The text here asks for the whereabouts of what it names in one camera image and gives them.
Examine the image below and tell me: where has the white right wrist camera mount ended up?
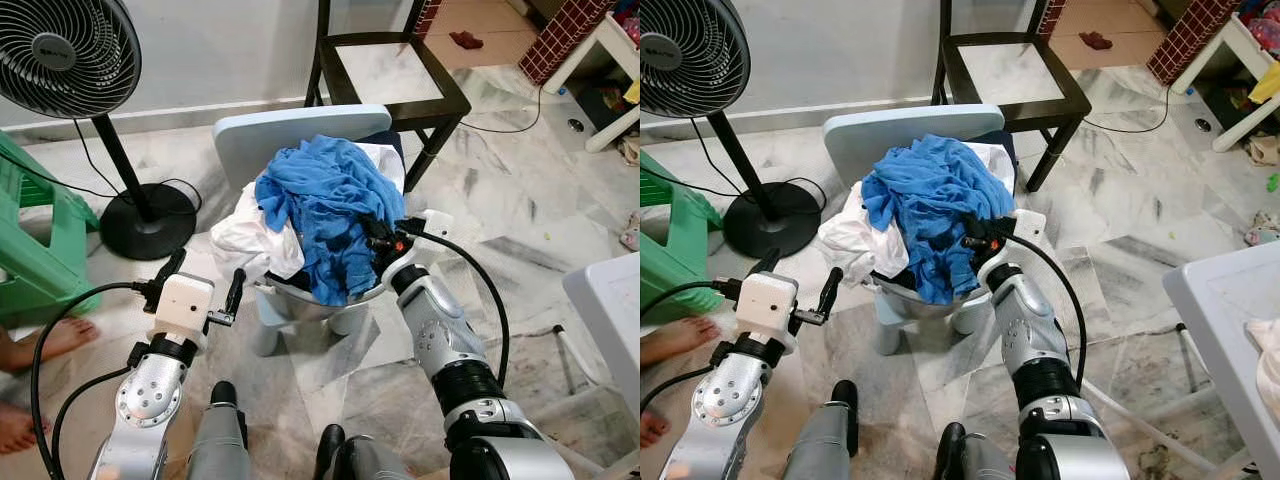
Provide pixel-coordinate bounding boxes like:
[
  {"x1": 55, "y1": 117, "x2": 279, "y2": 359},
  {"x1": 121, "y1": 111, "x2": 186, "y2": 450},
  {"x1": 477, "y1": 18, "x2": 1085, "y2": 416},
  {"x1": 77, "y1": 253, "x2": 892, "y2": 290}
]
[
  {"x1": 385, "y1": 208, "x2": 456, "y2": 293},
  {"x1": 985, "y1": 208, "x2": 1049, "y2": 291}
]

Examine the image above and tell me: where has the grey robot leg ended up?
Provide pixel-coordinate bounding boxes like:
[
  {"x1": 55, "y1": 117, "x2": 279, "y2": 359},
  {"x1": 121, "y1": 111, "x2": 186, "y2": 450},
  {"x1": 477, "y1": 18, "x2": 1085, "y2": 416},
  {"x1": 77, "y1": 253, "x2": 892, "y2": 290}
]
[
  {"x1": 785, "y1": 380, "x2": 859, "y2": 480},
  {"x1": 185, "y1": 380, "x2": 251, "y2": 480},
  {"x1": 935, "y1": 422, "x2": 1021, "y2": 480},
  {"x1": 313, "y1": 424, "x2": 421, "y2": 480}
]

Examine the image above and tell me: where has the blue cloth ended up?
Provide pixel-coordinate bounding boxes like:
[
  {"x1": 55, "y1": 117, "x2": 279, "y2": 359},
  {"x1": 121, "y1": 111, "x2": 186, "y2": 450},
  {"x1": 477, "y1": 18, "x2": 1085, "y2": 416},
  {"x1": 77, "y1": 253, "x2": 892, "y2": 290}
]
[
  {"x1": 254, "y1": 135, "x2": 409, "y2": 308},
  {"x1": 860, "y1": 137, "x2": 1016, "y2": 306}
]

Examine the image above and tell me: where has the light blue plastic chair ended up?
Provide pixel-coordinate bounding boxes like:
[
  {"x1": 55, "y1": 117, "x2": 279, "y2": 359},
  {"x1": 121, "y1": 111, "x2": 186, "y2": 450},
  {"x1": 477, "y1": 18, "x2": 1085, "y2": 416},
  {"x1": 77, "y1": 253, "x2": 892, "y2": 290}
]
[
  {"x1": 822, "y1": 103, "x2": 1021, "y2": 356},
  {"x1": 213, "y1": 104, "x2": 406, "y2": 358}
]

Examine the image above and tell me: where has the black standing fan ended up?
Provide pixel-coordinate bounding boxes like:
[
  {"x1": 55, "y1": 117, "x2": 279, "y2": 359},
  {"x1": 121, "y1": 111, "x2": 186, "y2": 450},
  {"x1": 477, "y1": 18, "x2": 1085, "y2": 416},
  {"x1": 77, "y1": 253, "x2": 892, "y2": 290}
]
[
  {"x1": 0, "y1": 0, "x2": 198, "y2": 261},
  {"x1": 640, "y1": 0, "x2": 821, "y2": 259}
]

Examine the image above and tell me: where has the black power cord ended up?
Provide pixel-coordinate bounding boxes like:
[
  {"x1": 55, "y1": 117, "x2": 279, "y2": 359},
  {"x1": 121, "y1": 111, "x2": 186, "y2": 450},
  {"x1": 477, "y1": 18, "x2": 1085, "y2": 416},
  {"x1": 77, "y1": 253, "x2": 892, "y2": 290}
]
[
  {"x1": 1082, "y1": 85, "x2": 1171, "y2": 134},
  {"x1": 460, "y1": 85, "x2": 546, "y2": 134}
]

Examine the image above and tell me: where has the dark wooden chair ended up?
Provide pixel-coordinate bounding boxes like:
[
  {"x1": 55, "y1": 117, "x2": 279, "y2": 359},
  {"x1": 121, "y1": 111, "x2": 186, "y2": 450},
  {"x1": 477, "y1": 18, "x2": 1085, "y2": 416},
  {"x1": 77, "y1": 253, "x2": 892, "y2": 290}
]
[
  {"x1": 305, "y1": 0, "x2": 473, "y2": 191},
  {"x1": 930, "y1": 0, "x2": 1093, "y2": 193}
]

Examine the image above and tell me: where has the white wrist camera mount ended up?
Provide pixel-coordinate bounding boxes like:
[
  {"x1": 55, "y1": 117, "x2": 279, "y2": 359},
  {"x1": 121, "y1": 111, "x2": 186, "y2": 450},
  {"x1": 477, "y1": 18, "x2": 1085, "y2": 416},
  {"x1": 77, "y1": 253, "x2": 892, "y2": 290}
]
[
  {"x1": 735, "y1": 272, "x2": 801, "y2": 346},
  {"x1": 385, "y1": 208, "x2": 456, "y2": 293},
  {"x1": 985, "y1": 208, "x2": 1049, "y2": 291},
  {"x1": 148, "y1": 273, "x2": 215, "y2": 349}
]

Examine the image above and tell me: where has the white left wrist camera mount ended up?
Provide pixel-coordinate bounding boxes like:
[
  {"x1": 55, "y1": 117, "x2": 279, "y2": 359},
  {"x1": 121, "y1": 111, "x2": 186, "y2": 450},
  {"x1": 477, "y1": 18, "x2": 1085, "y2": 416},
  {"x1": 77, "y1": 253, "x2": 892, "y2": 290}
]
[
  {"x1": 735, "y1": 272, "x2": 801, "y2": 346},
  {"x1": 148, "y1": 273, "x2": 215, "y2": 349}
]

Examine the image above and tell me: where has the white crumpled cloth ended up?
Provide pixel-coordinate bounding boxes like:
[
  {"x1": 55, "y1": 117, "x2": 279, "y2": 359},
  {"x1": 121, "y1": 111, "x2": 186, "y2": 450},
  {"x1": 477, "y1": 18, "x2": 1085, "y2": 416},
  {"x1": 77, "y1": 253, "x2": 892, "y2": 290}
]
[
  {"x1": 208, "y1": 140, "x2": 406, "y2": 286},
  {"x1": 815, "y1": 143, "x2": 1016, "y2": 286}
]

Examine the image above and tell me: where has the white t-shirt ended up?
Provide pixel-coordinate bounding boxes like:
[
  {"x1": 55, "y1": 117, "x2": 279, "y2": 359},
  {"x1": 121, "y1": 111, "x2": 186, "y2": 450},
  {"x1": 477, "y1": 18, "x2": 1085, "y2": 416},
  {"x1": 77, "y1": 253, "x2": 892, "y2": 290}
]
[{"x1": 1245, "y1": 318, "x2": 1280, "y2": 421}]

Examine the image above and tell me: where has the grey robot left leg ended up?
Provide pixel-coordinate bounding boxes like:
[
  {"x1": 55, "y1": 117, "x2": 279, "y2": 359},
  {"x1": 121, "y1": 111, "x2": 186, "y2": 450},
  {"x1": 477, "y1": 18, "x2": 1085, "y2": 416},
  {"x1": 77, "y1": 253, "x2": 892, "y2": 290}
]
[
  {"x1": 185, "y1": 380, "x2": 251, "y2": 480},
  {"x1": 785, "y1": 380, "x2": 859, "y2": 480}
]

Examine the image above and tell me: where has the long black left arm cable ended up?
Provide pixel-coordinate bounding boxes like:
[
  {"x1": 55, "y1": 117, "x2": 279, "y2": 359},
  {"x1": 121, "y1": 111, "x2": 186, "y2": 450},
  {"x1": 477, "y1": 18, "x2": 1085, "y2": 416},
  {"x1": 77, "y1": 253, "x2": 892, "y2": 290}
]
[
  {"x1": 640, "y1": 278, "x2": 749, "y2": 319},
  {"x1": 30, "y1": 280, "x2": 161, "y2": 480}
]

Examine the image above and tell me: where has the green plastic stool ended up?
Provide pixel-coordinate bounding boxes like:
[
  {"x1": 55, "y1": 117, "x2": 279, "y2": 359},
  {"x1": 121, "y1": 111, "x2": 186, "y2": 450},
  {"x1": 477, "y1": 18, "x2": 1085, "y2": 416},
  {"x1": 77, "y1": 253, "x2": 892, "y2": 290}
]
[
  {"x1": 640, "y1": 150, "x2": 726, "y2": 323},
  {"x1": 0, "y1": 130, "x2": 103, "y2": 323}
]

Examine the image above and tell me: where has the grey robot right leg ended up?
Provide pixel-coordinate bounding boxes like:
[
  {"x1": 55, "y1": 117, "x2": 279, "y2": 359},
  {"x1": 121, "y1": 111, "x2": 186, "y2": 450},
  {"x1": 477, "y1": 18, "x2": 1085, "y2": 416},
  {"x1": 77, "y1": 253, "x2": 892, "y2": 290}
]
[
  {"x1": 935, "y1": 422, "x2": 1021, "y2": 480},
  {"x1": 313, "y1": 424, "x2": 421, "y2": 480}
]

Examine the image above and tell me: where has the red brick pillar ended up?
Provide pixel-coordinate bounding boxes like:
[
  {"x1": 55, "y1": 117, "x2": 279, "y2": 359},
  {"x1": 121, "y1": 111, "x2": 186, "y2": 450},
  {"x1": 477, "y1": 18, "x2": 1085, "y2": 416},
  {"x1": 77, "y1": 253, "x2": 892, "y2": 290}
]
[
  {"x1": 1147, "y1": 0, "x2": 1241, "y2": 86},
  {"x1": 518, "y1": 0, "x2": 611, "y2": 86}
]

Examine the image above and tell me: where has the person's bare foot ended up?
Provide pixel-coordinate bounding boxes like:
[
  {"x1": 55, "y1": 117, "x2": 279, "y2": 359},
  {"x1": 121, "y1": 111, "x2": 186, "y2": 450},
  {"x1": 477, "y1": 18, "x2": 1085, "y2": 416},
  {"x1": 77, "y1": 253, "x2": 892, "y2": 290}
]
[
  {"x1": 0, "y1": 400, "x2": 51, "y2": 456},
  {"x1": 640, "y1": 410, "x2": 673, "y2": 448},
  {"x1": 0, "y1": 318, "x2": 101, "y2": 373},
  {"x1": 640, "y1": 318, "x2": 713, "y2": 369}
]

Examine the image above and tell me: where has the white wooden shelf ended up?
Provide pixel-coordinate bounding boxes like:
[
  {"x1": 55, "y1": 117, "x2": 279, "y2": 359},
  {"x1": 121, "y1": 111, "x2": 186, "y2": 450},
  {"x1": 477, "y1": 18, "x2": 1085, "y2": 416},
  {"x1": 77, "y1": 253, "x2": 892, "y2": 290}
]
[
  {"x1": 545, "y1": 10, "x2": 641, "y2": 153},
  {"x1": 1170, "y1": 10, "x2": 1280, "y2": 153}
]

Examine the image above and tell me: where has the silver metal basin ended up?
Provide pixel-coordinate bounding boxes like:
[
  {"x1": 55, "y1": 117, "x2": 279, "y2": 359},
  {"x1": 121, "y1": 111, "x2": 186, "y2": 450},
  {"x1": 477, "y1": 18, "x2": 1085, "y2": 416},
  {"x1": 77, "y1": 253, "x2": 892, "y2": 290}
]
[
  {"x1": 868, "y1": 270, "x2": 1001, "y2": 321},
  {"x1": 255, "y1": 270, "x2": 393, "y2": 323}
]

